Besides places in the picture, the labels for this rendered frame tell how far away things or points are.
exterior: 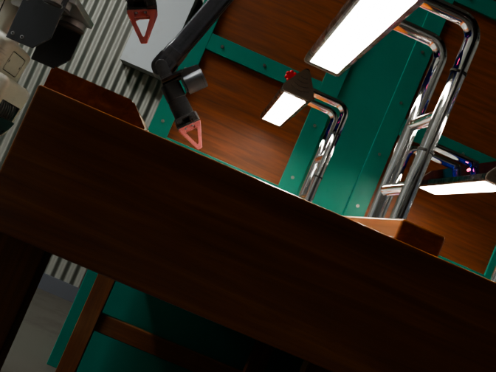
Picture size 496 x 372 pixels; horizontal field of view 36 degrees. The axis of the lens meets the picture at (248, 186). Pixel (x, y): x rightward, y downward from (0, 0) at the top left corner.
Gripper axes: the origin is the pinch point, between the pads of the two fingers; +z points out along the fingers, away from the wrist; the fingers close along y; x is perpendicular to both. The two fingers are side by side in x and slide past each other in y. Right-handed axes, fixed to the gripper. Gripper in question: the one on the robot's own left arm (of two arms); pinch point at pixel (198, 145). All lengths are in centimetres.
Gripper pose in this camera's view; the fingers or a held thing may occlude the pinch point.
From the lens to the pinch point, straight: 220.3
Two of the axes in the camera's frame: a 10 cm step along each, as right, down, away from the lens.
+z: 4.3, 9.0, 0.2
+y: -0.7, 0.1, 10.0
